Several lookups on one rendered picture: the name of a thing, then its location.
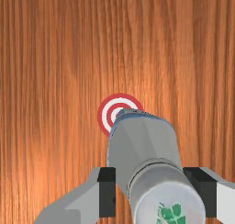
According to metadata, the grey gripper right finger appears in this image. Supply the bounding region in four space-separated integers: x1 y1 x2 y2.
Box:
183 166 235 224

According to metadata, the clear grey bottle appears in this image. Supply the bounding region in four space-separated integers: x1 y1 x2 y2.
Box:
106 108 207 224

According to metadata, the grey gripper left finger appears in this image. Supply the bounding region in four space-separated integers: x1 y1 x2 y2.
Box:
32 166 118 224

